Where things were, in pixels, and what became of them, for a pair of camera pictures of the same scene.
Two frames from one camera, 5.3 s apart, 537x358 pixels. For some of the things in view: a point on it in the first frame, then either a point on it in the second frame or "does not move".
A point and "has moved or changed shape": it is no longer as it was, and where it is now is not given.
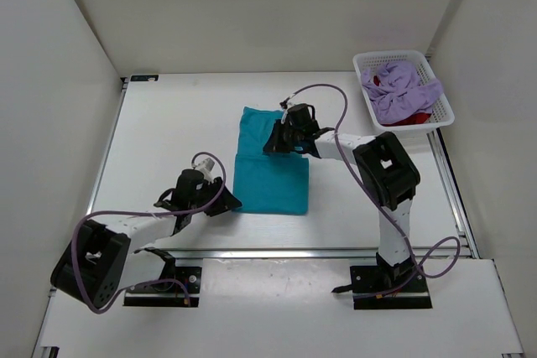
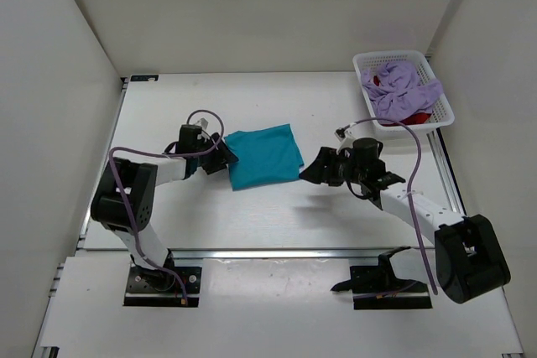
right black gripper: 276,143 -> 324,168
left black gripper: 225,202 -> 221,157
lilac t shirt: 397,90 does not move
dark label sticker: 138,78 does not move
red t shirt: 419,118 does not move
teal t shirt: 268,183 has moved or changed shape
